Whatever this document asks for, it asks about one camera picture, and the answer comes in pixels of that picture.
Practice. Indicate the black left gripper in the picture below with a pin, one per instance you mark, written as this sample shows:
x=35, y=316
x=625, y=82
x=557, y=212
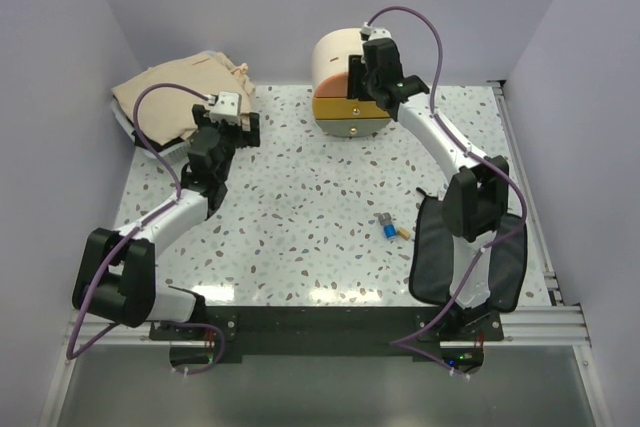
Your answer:
x=245, y=139

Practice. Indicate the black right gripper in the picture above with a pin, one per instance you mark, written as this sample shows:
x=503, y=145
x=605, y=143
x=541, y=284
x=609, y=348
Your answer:
x=356, y=68

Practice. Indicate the orange top drawer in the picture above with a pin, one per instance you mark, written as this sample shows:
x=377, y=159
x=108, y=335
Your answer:
x=332, y=86

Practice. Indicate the cream round drawer organizer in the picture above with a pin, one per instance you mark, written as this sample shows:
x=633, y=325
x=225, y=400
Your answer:
x=330, y=55

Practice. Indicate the yellow drawer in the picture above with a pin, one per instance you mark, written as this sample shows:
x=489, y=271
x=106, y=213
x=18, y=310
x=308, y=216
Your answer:
x=341, y=108

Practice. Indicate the grey bottom drawer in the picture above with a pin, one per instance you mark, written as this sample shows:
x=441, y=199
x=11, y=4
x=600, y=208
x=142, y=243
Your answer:
x=341, y=127

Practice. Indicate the blue grey small cylinder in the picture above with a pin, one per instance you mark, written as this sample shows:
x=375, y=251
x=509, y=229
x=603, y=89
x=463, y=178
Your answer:
x=386, y=222

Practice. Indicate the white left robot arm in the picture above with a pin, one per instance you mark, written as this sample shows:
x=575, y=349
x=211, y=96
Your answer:
x=116, y=280

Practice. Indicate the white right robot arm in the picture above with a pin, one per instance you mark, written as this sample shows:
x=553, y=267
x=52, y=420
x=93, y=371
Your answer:
x=476, y=198

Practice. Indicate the white basket under bag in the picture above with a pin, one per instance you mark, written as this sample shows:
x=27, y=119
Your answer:
x=172, y=152

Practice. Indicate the beige cloth bag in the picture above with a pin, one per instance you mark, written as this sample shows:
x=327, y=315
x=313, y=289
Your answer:
x=165, y=114

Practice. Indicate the dark grey cloth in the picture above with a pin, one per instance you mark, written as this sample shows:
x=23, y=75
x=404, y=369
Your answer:
x=438, y=266

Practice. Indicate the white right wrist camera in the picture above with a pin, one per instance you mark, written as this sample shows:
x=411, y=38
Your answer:
x=370, y=33

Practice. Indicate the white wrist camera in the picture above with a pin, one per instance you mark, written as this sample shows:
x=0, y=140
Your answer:
x=370, y=33
x=225, y=106

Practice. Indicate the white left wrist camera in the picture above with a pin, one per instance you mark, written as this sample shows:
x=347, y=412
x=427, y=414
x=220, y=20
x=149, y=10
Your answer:
x=225, y=106

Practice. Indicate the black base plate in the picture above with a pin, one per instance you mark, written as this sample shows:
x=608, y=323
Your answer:
x=230, y=334

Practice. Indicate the aluminium front rail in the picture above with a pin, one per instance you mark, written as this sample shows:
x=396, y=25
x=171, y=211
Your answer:
x=531, y=326

